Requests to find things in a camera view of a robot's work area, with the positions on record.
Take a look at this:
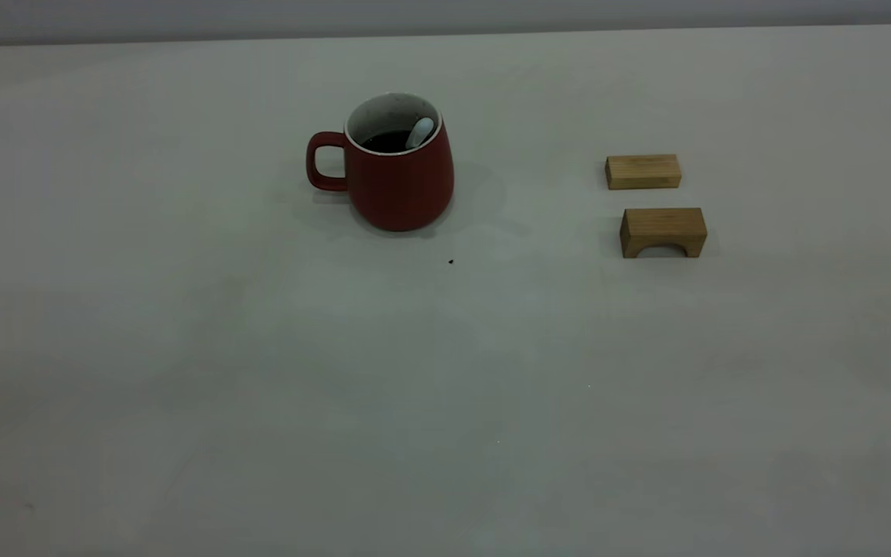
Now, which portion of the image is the red ceramic mug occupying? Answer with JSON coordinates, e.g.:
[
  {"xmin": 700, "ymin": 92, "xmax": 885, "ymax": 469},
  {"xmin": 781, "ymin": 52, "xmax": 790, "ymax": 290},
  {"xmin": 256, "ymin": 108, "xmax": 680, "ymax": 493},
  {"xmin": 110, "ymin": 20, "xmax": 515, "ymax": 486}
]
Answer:
[{"xmin": 306, "ymin": 93, "xmax": 456, "ymax": 233}]

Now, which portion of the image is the wooden arch block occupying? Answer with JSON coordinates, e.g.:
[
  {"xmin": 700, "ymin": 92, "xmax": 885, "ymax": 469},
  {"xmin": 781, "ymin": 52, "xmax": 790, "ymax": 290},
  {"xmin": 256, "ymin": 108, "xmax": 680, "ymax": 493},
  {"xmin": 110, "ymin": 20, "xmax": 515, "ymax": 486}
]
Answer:
[{"xmin": 620, "ymin": 207, "xmax": 708, "ymax": 259}]

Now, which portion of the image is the rectangular wooden block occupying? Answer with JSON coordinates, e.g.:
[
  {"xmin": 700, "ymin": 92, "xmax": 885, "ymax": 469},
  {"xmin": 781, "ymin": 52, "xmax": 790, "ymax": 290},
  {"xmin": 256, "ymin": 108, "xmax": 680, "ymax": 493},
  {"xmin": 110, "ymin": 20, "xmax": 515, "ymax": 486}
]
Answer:
[{"xmin": 606, "ymin": 154, "xmax": 682, "ymax": 191}]

